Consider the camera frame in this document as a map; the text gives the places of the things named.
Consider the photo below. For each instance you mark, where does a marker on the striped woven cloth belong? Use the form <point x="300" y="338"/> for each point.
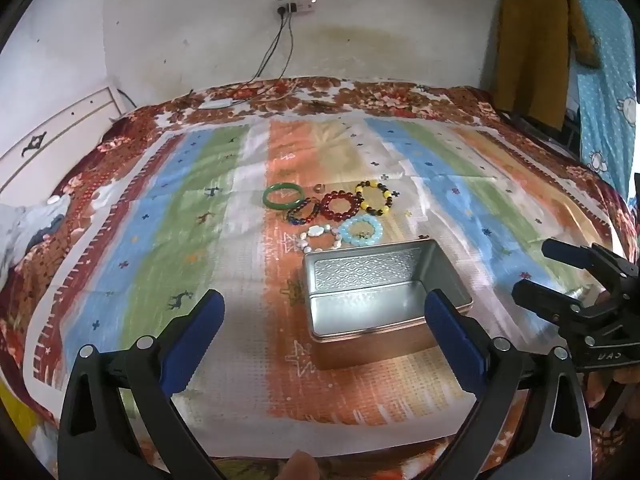
<point x="150" y="240"/>

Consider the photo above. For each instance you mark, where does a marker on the white charger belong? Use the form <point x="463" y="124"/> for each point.
<point x="216" y="103"/>

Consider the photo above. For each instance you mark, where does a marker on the green jade bangle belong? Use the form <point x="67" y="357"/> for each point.
<point x="266" y="196"/>

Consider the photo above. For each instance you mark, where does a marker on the white headboard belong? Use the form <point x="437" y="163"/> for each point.
<point x="50" y="130"/>

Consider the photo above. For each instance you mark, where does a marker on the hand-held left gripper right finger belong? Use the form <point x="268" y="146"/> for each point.
<point x="452" y="340"/>

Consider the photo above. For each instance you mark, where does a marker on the brown hanging garment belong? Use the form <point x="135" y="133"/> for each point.
<point x="535" y="40"/>

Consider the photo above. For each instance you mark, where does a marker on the person's left hand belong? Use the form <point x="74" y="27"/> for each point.
<point x="299" y="467"/>

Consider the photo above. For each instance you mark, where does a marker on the grey crumpled cloth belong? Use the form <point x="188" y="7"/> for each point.
<point x="25" y="230"/>

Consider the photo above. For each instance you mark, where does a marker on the white wall power strip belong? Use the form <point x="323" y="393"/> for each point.
<point x="297" y="6"/>

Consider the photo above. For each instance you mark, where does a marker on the floral bedsheet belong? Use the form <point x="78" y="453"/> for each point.
<point x="400" y="95"/>

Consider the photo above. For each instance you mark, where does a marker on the metal tin box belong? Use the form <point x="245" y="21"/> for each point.
<point x="380" y="270"/>

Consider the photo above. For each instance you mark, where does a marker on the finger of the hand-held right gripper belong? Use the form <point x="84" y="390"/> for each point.
<point x="540" y="300"/>
<point x="565" y="252"/>

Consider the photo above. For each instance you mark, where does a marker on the blue printed cloth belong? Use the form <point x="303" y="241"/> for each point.
<point x="605" y="110"/>

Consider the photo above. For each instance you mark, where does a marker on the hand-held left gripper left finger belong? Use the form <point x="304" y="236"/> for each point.
<point x="200" y="330"/>

